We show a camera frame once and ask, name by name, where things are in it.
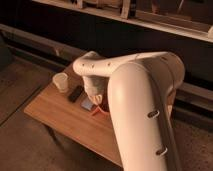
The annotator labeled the wooden shelf ledge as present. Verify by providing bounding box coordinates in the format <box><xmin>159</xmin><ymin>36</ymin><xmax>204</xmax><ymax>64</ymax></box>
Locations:
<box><xmin>33</xmin><ymin>0</ymin><xmax>213</xmax><ymax>43</ymax></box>

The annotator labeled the dark red ceramic bowl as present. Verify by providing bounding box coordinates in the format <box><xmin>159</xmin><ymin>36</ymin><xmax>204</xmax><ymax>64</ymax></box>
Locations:
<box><xmin>97</xmin><ymin>98</ymin><xmax>110</xmax><ymax>115</ymax></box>

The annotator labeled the black rectangular object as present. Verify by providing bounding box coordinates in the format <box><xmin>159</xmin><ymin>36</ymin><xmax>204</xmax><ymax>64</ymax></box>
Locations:
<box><xmin>68</xmin><ymin>85</ymin><xmax>84</xmax><ymax>102</ymax></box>

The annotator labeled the white paper cup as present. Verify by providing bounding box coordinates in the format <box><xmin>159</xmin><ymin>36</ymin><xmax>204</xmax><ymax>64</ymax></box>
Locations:
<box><xmin>52</xmin><ymin>72</ymin><xmax>68</xmax><ymax>93</ymax></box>

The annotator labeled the grey rectangular box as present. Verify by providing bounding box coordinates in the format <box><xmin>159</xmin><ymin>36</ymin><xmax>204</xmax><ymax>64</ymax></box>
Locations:
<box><xmin>81</xmin><ymin>97</ymin><xmax>94</xmax><ymax>111</ymax></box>

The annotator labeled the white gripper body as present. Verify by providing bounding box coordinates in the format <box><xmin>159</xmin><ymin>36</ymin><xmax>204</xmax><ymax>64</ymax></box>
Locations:
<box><xmin>83</xmin><ymin>76</ymin><xmax>107</xmax><ymax>104</ymax></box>

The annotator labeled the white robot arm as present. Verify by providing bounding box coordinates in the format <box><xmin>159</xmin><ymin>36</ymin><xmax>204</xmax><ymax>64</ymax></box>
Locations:
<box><xmin>73</xmin><ymin>51</ymin><xmax>185</xmax><ymax>171</ymax></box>

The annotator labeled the wooden table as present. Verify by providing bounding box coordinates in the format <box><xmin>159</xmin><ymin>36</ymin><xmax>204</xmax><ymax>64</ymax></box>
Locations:
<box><xmin>24</xmin><ymin>65</ymin><xmax>122</xmax><ymax>166</ymax></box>

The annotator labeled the orange carrot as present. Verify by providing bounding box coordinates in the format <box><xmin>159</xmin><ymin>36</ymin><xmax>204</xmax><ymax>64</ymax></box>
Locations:
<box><xmin>91</xmin><ymin>106</ymin><xmax>100</xmax><ymax>116</ymax></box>

